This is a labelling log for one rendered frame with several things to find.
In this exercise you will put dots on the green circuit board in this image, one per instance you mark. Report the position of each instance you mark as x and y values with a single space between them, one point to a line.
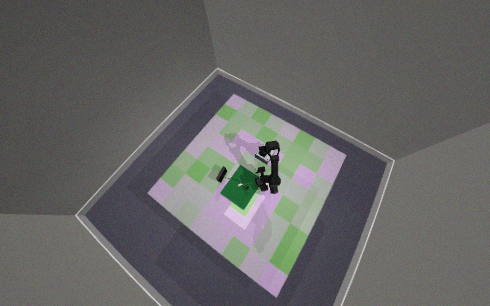
234 190

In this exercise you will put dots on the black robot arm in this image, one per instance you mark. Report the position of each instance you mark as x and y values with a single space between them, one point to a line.
273 179

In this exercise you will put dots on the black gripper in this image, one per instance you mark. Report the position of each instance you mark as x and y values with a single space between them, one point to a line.
262 170

